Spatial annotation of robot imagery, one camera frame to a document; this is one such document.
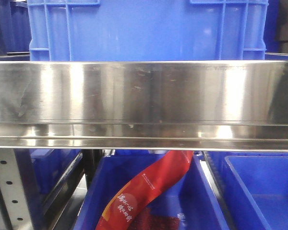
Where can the blue bin centre below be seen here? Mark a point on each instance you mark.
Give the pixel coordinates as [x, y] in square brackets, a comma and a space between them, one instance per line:
[191, 199]

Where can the blue bin below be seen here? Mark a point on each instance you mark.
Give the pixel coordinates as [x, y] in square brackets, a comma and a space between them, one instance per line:
[191, 199]
[256, 191]

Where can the blue bin right below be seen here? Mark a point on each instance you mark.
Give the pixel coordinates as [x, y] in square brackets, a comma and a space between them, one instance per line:
[256, 191]

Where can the red printed snack bag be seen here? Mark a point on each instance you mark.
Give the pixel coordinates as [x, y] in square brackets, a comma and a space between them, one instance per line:
[144, 188]

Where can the dark red textured pack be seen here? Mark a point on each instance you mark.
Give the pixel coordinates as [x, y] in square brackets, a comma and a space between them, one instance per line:
[147, 221]

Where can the large blue crate on shelf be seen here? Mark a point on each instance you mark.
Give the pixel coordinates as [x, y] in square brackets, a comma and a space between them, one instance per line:
[147, 30]

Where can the perforated grey metal upright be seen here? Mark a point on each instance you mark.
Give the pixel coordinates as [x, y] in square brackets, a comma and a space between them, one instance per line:
[14, 209]

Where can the stainless steel shelf rail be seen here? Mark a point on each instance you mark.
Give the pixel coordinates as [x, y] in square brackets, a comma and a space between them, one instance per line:
[192, 105]

